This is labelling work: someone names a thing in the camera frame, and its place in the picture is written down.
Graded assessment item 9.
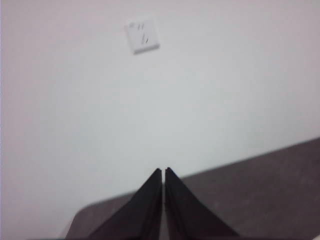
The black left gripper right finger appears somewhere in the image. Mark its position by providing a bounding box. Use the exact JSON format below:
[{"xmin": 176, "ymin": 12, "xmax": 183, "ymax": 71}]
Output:
[{"xmin": 164, "ymin": 166, "xmax": 241, "ymax": 240}]

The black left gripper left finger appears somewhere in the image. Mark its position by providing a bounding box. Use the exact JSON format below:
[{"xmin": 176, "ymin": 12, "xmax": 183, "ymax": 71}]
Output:
[{"xmin": 87, "ymin": 167, "xmax": 164, "ymax": 240}]

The white wall socket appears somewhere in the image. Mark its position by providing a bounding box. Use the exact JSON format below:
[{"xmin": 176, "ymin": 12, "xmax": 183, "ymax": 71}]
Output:
[{"xmin": 124, "ymin": 15, "xmax": 161, "ymax": 55}]

